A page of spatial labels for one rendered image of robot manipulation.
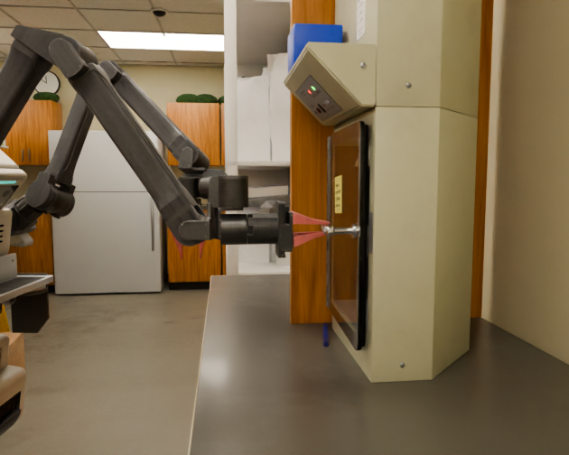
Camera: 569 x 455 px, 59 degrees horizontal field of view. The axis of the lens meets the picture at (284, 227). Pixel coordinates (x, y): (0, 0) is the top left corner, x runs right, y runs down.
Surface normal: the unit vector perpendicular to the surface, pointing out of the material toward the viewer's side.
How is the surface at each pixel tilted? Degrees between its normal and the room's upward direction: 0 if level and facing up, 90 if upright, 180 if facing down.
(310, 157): 90
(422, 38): 90
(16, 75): 94
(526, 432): 0
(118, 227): 90
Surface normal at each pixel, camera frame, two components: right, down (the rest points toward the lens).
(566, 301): -0.99, 0.01
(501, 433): 0.00, -1.00
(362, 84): 0.12, 0.10
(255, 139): -0.31, 0.15
